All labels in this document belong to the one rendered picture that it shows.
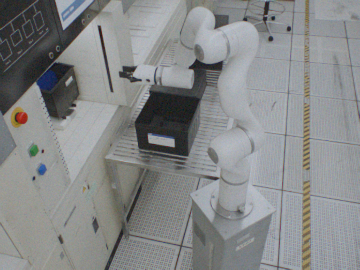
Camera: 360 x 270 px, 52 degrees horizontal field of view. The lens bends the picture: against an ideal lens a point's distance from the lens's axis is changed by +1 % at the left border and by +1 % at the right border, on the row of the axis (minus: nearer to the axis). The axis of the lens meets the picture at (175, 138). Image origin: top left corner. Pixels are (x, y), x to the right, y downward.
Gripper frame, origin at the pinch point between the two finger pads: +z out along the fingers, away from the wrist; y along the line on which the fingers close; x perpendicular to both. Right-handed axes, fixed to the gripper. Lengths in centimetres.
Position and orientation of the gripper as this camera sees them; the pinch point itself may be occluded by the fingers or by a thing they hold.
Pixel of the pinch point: (125, 72)
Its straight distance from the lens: 170.2
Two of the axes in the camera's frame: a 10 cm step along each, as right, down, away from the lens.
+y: 2.5, -6.7, 7.0
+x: -0.4, -7.3, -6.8
